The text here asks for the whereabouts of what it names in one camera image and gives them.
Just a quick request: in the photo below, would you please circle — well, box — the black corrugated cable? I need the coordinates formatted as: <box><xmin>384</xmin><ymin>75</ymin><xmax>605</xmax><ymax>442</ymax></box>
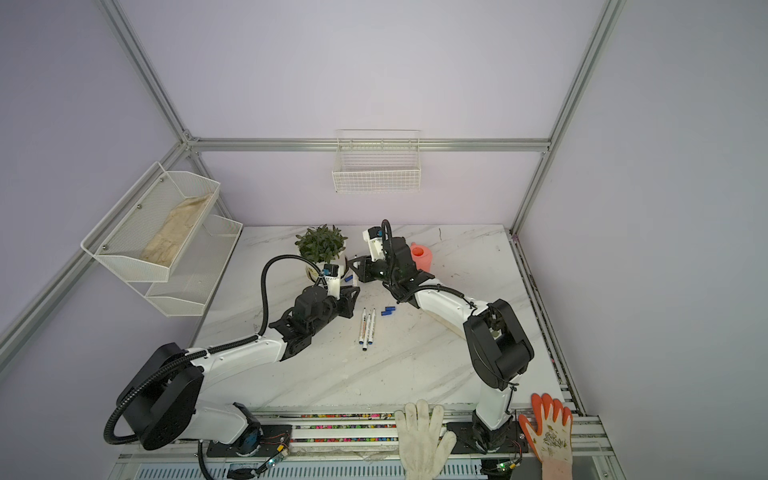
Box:
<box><xmin>380</xmin><ymin>218</ymin><xmax>397</xmax><ymax>283</ymax></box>
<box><xmin>103</xmin><ymin>254</ymin><xmax>325</xmax><ymax>446</ymax></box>

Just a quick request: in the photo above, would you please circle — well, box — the white marker pen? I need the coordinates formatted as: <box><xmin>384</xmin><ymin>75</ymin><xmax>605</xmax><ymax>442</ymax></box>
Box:
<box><xmin>362</xmin><ymin>310</ymin><xmax>376</xmax><ymax>351</ymax></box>
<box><xmin>358</xmin><ymin>308</ymin><xmax>368</xmax><ymax>346</ymax></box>

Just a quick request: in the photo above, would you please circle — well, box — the orange white work glove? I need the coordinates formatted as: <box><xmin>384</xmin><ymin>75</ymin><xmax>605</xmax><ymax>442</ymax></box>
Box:
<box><xmin>518</xmin><ymin>393</ymin><xmax>573</xmax><ymax>480</ymax></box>

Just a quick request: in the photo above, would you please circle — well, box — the white wire wall basket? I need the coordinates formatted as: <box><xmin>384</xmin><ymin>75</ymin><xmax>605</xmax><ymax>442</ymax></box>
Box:
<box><xmin>332</xmin><ymin>129</ymin><xmax>422</xmax><ymax>194</ymax></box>

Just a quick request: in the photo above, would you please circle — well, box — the white knit glove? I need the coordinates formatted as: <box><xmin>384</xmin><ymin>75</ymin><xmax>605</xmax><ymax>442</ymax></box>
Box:
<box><xmin>395</xmin><ymin>399</ymin><xmax>457</xmax><ymax>480</ymax></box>

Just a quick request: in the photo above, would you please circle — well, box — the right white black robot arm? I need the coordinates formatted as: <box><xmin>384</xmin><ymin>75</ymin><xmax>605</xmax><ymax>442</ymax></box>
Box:
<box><xmin>347</xmin><ymin>227</ymin><xmax>535</xmax><ymax>453</ymax></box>

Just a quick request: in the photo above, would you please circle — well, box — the aluminium frame corner post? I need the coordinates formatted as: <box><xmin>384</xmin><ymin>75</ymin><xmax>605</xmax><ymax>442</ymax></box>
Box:
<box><xmin>510</xmin><ymin>0</ymin><xmax>626</xmax><ymax>236</ymax></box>

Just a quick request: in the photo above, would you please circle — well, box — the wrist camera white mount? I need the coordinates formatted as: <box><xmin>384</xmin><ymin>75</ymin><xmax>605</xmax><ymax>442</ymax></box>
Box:
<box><xmin>363</xmin><ymin>226</ymin><xmax>386</xmax><ymax>261</ymax></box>
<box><xmin>322</xmin><ymin>263</ymin><xmax>343</xmax><ymax>300</ymax></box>

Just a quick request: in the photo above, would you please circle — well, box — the left black corrugated cable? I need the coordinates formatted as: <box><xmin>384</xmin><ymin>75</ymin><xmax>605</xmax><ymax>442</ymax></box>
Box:
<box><xmin>103</xmin><ymin>254</ymin><xmax>325</xmax><ymax>446</ymax></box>

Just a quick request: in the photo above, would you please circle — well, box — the right black corrugated cable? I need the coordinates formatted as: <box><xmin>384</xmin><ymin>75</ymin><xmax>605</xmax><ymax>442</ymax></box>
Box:
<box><xmin>380</xmin><ymin>218</ymin><xmax>397</xmax><ymax>283</ymax></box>

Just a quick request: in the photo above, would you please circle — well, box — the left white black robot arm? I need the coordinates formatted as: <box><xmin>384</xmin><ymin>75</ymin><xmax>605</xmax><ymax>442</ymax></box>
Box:
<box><xmin>103</xmin><ymin>286</ymin><xmax>360</xmax><ymax>456</ymax></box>

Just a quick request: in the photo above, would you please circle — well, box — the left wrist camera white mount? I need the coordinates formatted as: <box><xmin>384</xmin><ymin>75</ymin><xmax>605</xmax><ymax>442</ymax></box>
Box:
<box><xmin>322</xmin><ymin>263</ymin><xmax>343</xmax><ymax>300</ymax></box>

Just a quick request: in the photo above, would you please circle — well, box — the green potted plant white pot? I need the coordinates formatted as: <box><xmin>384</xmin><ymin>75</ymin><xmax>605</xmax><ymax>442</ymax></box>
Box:
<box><xmin>295</xmin><ymin>224</ymin><xmax>347</xmax><ymax>276</ymax></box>

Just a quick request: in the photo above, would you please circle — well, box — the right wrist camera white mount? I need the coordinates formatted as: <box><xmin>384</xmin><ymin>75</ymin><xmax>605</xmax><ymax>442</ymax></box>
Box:
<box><xmin>363</xmin><ymin>226</ymin><xmax>386</xmax><ymax>261</ymax></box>

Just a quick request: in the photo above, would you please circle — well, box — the white mesh two-tier shelf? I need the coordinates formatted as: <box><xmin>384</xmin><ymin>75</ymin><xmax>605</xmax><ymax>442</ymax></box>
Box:
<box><xmin>81</xmin><ymin>163</ymin><xmax>243</xmax><ymax>317</ymax></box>

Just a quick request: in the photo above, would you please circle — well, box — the beige cloth in shelf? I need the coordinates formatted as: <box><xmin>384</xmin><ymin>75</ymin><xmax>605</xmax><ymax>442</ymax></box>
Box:
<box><xmin>140</xmin><ymin>194</ymin><xmax>212</xmax><ymax>267</ymax></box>

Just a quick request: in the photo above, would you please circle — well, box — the pink plastic watering can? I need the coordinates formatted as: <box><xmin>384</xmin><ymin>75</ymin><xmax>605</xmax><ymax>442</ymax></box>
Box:
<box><xmin>410</xmin><ymin>243</ymin><xmax>433</xmax><ymax>273</ymax></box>

